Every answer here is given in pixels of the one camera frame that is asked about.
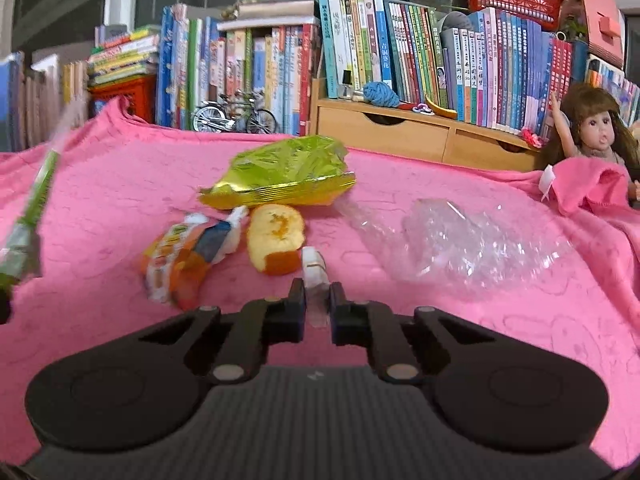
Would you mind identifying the orange plastic crate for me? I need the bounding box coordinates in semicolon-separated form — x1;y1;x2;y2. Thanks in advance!
87;74;158;123

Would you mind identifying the green gold snack bag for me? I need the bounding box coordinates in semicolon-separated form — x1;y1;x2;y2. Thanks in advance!
198;135;357;209

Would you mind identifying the blue yarn ball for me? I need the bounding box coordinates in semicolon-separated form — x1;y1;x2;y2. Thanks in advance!
362;81;401;108

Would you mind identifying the row of blue pink books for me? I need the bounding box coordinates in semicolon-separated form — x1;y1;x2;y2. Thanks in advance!
440;7;588;143

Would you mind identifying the pink house shaped box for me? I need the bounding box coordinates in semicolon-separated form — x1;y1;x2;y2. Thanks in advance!
557;0;626;68

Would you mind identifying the brown haired doll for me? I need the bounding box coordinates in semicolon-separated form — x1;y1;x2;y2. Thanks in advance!
537;82;640;211

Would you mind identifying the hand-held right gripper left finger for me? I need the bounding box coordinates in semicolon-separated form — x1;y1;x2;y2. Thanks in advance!
139;278;307;386

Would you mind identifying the row of thin colourful books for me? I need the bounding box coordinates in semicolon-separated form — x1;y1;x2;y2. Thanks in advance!
316;0;451;111

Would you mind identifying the pink rabbit print towel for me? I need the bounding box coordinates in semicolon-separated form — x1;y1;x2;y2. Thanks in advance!
0;96;640;466

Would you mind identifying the green stick wrapper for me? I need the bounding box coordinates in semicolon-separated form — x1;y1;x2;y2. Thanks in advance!
0;95;88;291

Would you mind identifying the row of small books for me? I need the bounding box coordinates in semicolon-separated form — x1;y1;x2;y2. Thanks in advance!
585;55;640;126

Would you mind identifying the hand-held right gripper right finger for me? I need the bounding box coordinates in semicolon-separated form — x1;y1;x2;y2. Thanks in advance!
330;283;493;386

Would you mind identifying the small white wrapper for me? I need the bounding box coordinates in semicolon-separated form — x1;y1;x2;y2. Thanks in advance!
300;246;332;328

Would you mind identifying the yellow sponge cake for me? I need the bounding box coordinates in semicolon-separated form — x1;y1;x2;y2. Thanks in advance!
246;203;306;277

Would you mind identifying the grey flat box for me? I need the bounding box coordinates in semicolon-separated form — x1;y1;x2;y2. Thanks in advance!
217;0;321;31

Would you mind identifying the row of pale books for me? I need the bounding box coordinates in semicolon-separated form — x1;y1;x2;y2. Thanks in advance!
0;50;91;153

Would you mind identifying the clear plastic bag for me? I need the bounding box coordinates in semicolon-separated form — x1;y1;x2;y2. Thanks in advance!
340;197;576;301

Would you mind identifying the stack of flat books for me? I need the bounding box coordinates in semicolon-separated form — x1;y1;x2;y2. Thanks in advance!
87;25;162;88

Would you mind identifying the black model bicycle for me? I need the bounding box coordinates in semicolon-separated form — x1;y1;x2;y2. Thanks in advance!
191;90;278;135

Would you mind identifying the wooden drawer organizer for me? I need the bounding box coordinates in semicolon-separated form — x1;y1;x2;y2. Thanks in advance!
310;77;543;173

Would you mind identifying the yellow banana shaped toy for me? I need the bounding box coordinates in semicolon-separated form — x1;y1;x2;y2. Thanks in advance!
424;97;458;121

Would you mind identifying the orange white bread wrapper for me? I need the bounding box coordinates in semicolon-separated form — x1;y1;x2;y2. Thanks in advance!
138;206;249;311

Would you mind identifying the pink fleece cloth with tag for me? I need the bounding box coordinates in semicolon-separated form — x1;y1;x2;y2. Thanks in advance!
537;157;640;218

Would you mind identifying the row of tall picture books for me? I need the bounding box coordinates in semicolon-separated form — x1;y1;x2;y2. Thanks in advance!
156;4;321;136

